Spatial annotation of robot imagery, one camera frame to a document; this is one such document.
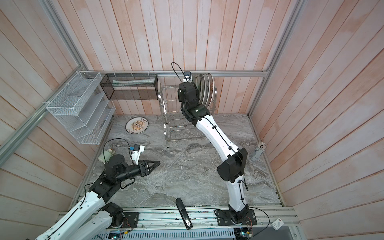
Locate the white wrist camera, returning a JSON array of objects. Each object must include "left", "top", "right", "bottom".
[
  {"left": 130, "top": 144, "right": 145, "bottom": 165},
  {"left": 183, "top": 71, "right": 192, "bottom": 83}
]

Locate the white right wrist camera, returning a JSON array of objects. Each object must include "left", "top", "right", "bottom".
[{"left": 183, "top": 71, "right": 192, "bottom": 83}]

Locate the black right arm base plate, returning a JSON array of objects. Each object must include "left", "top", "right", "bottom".
[{"left": 214, "top": 209, "right": 257, "bottom": 226}]

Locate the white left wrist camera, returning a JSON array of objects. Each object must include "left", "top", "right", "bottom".
[{"left": 130, "top": 144, "right": 145, "bottom": 165}]

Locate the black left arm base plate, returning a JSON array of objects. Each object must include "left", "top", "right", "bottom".
[{"left": 101, "top": 203, "right": 140, "bottom": 229}]

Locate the silver drink can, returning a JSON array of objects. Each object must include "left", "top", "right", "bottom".
[{"left": 251, "top": 142, "right": 267, "bottom": 161}]

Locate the black stapler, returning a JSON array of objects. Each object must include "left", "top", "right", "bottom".
[{"left": 176, "top": 198, "right": 193, "bottom": 231}]

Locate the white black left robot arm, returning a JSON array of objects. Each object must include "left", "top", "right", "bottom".
[{"left": 37, "top": 155, "right": 161, "bottom": 240}]

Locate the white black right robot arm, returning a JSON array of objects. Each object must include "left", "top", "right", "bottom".
[{"left": 178, "top": 82, "right": 249, "bottom": 224}]

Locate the white wire mesh shelf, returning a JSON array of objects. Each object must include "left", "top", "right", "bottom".
[{"left": 47, "top": 71, "right": 116, "bottom": 145}]

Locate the black mesh basket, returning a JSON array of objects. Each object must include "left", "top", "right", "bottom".
[{"left": 100, "top": 73, "right": 159, "bottom": 101}]

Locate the pale green ceramic bottle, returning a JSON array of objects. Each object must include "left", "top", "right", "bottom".
[{"left": 98, "top": 148, "right": 116, "bottom": 164}]

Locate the small orange sunburst plate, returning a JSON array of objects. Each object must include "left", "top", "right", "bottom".
[{"left": 125, "top": 117, "right": 149, "bottom": 134}]

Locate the cream plate floral rim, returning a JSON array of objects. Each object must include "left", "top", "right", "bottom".
[{"left": 194, "top": 75, "right": 203, "bottom": 105}]

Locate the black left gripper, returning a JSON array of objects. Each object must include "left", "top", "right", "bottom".
[{"left": 116, "top": 159, "right": 161, "bottom": 183}]

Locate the white plate green clover design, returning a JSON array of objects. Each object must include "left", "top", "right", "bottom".
[{"left": 206, "top": 74, "right": 210, "bottom": 108}]

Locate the stainless steel dish rack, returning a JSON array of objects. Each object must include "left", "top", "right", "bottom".
[{"left": 159, "top": 85, "right": 205, "bottom": 148}]

